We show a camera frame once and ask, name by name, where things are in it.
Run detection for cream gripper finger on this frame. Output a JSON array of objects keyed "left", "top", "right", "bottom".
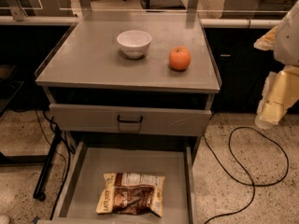
[
  {"left": 255, "top": 66, "right": 299, "bottom": 129},
  {"left": 253, "top": 26, "right": 278, "bottom": 50}
]

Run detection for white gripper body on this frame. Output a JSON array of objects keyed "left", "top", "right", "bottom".
[{"left": 274, "top": 1, "right": 299, "bottom": 65}]

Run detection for brown chip bag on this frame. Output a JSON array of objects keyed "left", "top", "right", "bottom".
[{"left": 96, "top": 173, "right": 165, "bottom": 217}]

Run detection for open middle grey drawer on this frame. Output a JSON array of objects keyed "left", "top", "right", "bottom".
[{"left": 36, "top": 143, "right": 197, "bottom": 224}]

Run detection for grey metal drawer cabinet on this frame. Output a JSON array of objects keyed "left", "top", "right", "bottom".
[{"left": 35, "top": 9, "right": 222, "bottom": 224}]

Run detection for closed top grey drawer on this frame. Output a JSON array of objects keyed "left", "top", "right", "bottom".
[{"left": 50, "top": 104, "right": 211, "bottom": 136}]

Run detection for orange fruit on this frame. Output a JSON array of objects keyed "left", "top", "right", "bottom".
[{"left": 169, "top": 47, "right": 191, "bottom": 71}]

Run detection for white ceramic bowl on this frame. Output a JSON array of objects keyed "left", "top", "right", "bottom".
[{"left": 117, "top": 30, "right": 151, "bottom": 59}]

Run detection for black floor cable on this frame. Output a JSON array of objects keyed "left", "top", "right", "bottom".
[{"left": 202, "top": 126, "right": 290, "bottom": 224}]

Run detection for black cables at left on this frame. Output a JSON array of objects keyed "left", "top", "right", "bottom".
[{"left": 34, "top": 109, "right": 76, "bottom": 221}]

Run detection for black table leg frame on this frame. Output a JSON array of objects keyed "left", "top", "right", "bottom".
[{"left": 0, "top": 127, "right": 62, "bottom": 202}]

